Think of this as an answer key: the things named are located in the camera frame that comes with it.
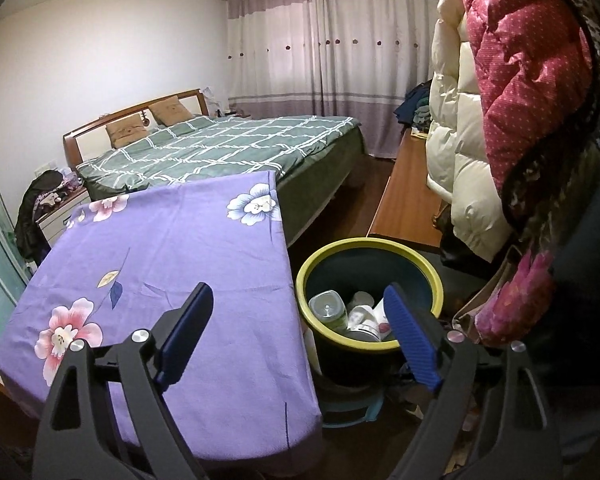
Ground red quilted jacket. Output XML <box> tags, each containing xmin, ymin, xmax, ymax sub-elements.
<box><xmin>452</xmin><ymin>0</ymin><xmax>596</xmax><ymax>196</ymax></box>

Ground purple floral tablecloth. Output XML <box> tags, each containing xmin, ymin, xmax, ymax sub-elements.
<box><xmin>0</xmin><ymin>170</ymin><xmax>323</xmax><ymax>453</ymax></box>

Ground white bedside table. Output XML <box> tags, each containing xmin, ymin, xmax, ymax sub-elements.
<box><xmin>37</xmin><ymin>187</ymin><xmax>91</xmax><ymax>246</ymax></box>

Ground dark jacket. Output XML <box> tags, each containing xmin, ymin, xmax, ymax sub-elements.
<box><xmin>14</xmin><ymin>169</ymin><xmax>63</xmax><ymax>261</ymax></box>

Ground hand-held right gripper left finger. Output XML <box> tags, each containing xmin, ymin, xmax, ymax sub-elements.
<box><xmin>30</xmin><ymin>282</ymin><xmax>215</xmax><ymax>480</ymax></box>

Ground clear bottle with green label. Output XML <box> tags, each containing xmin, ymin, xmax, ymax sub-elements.
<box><xmin>308</xmin><ymin>291</ymin><xmax>351</xmax><ymax>333</ymax></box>

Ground black leather bag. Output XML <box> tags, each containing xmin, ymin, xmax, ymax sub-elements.
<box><xmin>439</xmin><ymin>210</ymin><xmax>501</xmax><ymax>267</ymax></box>

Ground white puffer jacket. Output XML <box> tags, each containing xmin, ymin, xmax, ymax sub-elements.
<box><xmin>425</xmin><ymin>0</ymin><xmax>516</xmax><ymax>263</ymax></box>

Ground pink and white curtain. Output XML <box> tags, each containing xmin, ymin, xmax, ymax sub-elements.
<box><xmin>222</xmin><ymin>0</ymin><xmax>443</xmax><ymax>161</ymax></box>

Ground yellow rimmed dark bin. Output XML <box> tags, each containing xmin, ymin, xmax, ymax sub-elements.
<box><xmin>295</xmin><ymin>239</ymin><xmax>443</xmax><ymax>391</ymax></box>

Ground dark patterned garment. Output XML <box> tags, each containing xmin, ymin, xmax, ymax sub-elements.
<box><xmin>500</xmin><ymin>0</ymin><xmax>600</xmax><ymax>281</ymax></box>

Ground brown embroidered pillow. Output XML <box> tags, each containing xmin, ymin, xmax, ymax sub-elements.
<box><xmin>149</xmin><ymin>99</ymin><xmax>196</xmax><ymax>127</ymax></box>
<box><xmin>105</xmin><ymin>119</ymin><xmax>151</xmax><ymax>147</ymax></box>

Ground green checked duvet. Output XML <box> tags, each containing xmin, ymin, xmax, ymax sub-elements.
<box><xmin>75</xmin><ymin>115</ymin><xmax>361</xmax><ymax>193</ymax></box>

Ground pile of folded clothes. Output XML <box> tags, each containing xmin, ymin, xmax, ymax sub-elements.
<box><xmin>394</xmin><ymin>80</ymin><xmax>433</xmax><ymax>128</ymax></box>

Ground green plastic stool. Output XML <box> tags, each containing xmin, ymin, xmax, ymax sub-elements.
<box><xmin>322</xmin><ymin>385</ymin><xmax>386</xmax><ymax>428</ymax></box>

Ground pink floral garment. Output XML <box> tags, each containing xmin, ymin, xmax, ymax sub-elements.
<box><xmin>475</xmin><ymin>250</ymin><xmax>556</xmax><ymax>348</ymax></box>

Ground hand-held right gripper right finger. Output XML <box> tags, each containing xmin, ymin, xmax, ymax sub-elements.
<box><xmin>382</xmin><ymin>282</ymin><xmax>566</xmax><ymax>480</ymax></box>

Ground wooden low cabinet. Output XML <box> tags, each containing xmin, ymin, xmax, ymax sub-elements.
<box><xmin>367</xmin><ymin>127</ymin><xmax>443</xmax><ymax>251</ymax></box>

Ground wooden bed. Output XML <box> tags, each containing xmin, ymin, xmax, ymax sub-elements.
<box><xmin>62</xmin><ymin>89</ymin><xmax>366</xmax><ymax>251</ymax></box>

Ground pile of small clothes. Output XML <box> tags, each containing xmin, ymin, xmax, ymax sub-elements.
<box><xmin>35</xmin><ymin>167</ymin><xmax>88</xmax><ymax>211</ymax></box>

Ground beige handbag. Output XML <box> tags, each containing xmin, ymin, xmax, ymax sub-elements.
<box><xmin>452</xmin><ymin>247</ymin><xmax>518</xmax><ymax>346</ymax></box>

